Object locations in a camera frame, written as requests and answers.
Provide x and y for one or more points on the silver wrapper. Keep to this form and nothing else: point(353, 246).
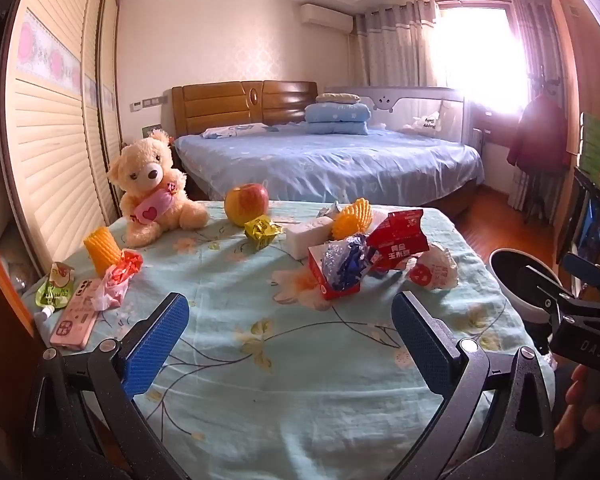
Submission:
point(330, 210)

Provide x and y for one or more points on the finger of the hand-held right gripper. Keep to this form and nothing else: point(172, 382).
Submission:
point(535, 285)
point(580, 265)

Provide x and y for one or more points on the folded blue quilt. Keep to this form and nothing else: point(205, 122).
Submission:
point(335, 115)

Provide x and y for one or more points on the yellow snack wrapper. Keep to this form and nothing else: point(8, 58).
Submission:
point(262, 230)

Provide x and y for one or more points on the red paper carton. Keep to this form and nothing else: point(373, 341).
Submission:
point(320, 282)

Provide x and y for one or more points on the red snack bag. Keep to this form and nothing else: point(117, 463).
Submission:
point(397, 240)

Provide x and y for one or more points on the pink red crumpled wrapper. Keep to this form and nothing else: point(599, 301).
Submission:
point(115, 280)

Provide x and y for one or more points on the green drink pouch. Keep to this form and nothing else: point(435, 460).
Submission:
point(57, 290)

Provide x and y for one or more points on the grey dotted curtain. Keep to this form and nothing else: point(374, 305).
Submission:
point(535, 35)
point(390, 45)

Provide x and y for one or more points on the wooden headboard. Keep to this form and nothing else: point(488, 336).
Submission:
point(215, 105)

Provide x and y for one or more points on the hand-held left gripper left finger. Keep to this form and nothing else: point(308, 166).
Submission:
point(155, 345)

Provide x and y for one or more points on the wall switch panel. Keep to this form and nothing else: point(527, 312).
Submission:
point(152, 101)

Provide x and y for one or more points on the white red wrapper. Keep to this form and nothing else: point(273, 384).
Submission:
point(432, 270)

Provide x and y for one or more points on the cream teddy bear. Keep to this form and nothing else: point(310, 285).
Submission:
point(150, 170)

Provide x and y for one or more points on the stack of green boxes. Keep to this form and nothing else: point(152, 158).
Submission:
point(597, 145)

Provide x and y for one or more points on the white trash bin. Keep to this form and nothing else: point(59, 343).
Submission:
point(510, 290)

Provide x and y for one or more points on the blue plastic pouch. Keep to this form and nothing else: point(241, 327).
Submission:
point(347, 260)

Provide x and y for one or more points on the person's right hand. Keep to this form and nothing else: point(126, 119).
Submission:
point(577, 395)

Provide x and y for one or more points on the grey mesh bed rail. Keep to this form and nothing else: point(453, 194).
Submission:
point(410, 97)

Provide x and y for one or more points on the pink phone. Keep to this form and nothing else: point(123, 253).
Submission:
point(72, 322)

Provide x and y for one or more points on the small beige pillow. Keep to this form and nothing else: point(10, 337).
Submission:
point(337, 97)

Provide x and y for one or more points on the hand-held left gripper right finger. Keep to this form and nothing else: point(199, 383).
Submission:
point(420, 345)

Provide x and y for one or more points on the photo frame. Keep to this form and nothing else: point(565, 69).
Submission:
point(151, 130)

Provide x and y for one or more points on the floral teal tablecloth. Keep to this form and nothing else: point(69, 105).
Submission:
point(280, 360)

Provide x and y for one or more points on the small white cushion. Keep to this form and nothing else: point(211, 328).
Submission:
point(422, 124)

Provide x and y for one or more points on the dark coat rack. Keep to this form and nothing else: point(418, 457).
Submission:
point(544, 82)

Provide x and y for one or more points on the bed with blue sheet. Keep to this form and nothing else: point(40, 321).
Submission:
point(330, 165)

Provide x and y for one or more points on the black tv cabinet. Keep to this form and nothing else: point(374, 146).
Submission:
point(580, 195)

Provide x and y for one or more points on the white air conditioner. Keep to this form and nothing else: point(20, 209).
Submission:
point(325, 17)

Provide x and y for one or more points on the red yellow apple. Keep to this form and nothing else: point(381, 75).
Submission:
point(245, 202)

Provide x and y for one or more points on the white blue baby blanket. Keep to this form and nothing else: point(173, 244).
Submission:
point(230, 131)

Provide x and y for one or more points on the dark red coat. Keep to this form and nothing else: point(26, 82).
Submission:
point(540, 135)

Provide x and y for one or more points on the orange foam fruit net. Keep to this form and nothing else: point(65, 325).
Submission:
point(102, 250)
point(352, 220)

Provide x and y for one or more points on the cream slatted wardrobe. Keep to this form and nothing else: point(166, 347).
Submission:
point(55, 135)

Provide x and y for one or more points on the white tissue pack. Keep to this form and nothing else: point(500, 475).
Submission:
point(307, 237)

